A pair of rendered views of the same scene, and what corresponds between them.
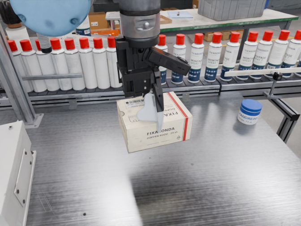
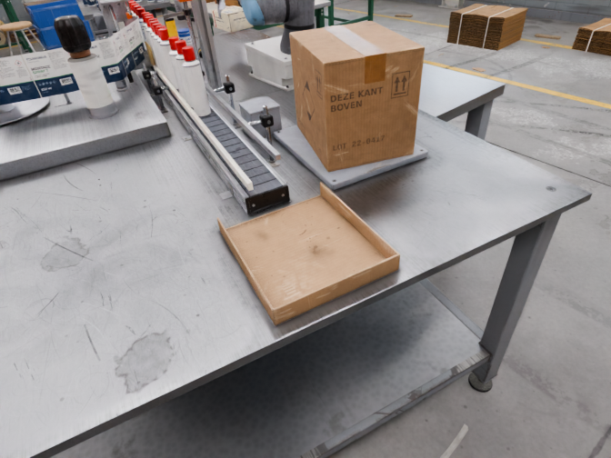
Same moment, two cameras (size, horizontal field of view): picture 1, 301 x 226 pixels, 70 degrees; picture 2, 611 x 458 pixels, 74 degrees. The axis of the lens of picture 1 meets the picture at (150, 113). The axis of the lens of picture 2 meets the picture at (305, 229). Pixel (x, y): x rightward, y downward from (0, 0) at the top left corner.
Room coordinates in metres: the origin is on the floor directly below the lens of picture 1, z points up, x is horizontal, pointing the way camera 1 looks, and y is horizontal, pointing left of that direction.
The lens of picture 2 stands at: (0.83, 2.11, 1.39)
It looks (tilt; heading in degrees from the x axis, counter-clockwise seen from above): 39 degrees down; 253
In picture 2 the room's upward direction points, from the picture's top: 5 degrees counter-clockwise
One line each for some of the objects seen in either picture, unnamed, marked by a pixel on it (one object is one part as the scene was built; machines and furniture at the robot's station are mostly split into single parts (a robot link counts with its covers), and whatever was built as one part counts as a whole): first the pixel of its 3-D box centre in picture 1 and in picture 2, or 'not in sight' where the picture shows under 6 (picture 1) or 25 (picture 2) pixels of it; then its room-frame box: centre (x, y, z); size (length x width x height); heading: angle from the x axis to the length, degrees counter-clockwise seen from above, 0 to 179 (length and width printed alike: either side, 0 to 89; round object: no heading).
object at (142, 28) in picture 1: (141, 25); not in sight; (0.43, 0.02, 1.22); 0.08 x 0.08 x 0.05
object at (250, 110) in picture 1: (249, 111); (185, 36); (0.65, -0.37, 0.87); 0.07 x 0.07 x 0.07
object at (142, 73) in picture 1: (139, 64); not in sight; (0.43, 0.02, 1.14); 0.09 x 0.08 x 0.12; 108
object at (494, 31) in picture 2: not in sight; (485, 25); (-2.77, -1.93, 0.16); 0.65 x 0.54 x 0.32; 112
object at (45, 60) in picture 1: (47, 66); (165, 53); (0.79, 0.40, 0.98); 0.05 x 0.05 x 0.20
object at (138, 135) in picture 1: (152, 119); (232, 18); (0.44, -0.01, 0.99); 0.16 x 0.12 x 0.07; 108
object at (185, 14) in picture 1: (179, 14); not in sight; (2.61, -0.33, 0.81); 0.32 x 0.24 x 0.01; 3
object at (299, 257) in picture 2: not in sight; (302, 242); (0.65, 1.51, 0.85); 0.30 x 0.26 x 0.04; 97
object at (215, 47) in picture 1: (213, 58); not in sight; (0.87, -0.27, 0.98); 0.05 x 0.05 x 0.20
